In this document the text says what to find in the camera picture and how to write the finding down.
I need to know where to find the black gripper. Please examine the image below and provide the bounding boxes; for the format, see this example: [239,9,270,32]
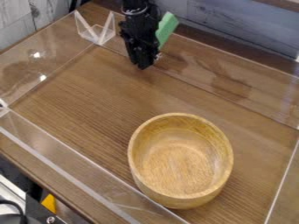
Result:
[119,11,161,70]

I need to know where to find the green rectangular block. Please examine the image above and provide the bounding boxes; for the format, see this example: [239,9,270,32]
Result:
[155,11,179,48]

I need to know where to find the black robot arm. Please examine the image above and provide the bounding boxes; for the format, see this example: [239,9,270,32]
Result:
[119,0,161,70]

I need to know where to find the brown wooden bowl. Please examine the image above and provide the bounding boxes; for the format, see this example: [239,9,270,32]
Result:
[127,113,234,209]

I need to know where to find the yellow label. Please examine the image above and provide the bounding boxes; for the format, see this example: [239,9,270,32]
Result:
[42,194,58,214]

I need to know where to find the black device with screw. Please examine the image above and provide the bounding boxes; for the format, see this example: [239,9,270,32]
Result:
[26,197,67,224]

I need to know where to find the clear acrylic corner bracket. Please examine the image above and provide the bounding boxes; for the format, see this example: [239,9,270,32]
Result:
[74,11,117,46]

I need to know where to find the black cable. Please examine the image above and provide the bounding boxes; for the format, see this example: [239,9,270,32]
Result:
[0,199,27,224]

